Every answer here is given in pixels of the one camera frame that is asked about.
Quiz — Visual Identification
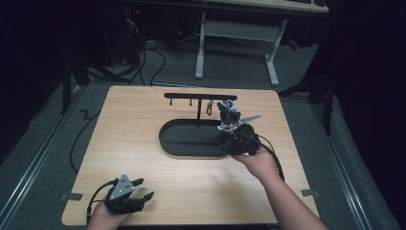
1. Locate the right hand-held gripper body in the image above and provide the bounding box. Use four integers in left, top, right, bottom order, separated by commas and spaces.
217, 113, 262, 157

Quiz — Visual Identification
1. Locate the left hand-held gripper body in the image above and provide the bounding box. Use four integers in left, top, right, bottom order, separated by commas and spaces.
104, 172, 146, 216

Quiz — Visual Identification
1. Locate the blue and white keychain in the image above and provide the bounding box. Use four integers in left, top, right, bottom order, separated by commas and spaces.
223, 99, 242, 117

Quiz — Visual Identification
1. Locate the black hanger stand with tray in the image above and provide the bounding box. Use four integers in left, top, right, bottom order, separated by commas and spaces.
158, 92, 238, 158

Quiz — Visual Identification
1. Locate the person's left hand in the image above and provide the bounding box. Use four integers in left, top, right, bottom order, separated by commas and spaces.
85, 200, 134, 230

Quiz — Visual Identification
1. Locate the person's right hand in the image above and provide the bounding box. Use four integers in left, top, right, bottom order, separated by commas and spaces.
231, 147, 282, 187

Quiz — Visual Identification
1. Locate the white metal-legged desk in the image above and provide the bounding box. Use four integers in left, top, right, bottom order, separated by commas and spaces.
194, 0, 330, 88

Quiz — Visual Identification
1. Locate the black metal stand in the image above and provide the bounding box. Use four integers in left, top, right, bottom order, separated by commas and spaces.
278, 71, 337, 136
59, 52, 130, 115

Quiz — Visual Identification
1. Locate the left hand-held gripper black cable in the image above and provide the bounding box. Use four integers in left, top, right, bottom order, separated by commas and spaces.
85, 177, 120, 226

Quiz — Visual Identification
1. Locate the hand-held gripper black cable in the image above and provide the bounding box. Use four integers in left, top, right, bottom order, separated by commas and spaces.
85, 177, 120, 226
237, 130, 285, 182

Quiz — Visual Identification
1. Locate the right hand-held gripper black cable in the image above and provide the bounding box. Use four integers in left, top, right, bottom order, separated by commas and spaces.
237, 130, 285, 182

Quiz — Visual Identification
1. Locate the black floor cable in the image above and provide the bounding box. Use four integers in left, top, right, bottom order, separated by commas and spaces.
69, 108, 102, 175

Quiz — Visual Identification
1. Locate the bundle of black cables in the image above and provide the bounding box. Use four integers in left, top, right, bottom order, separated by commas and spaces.
123, 8, 168, 87

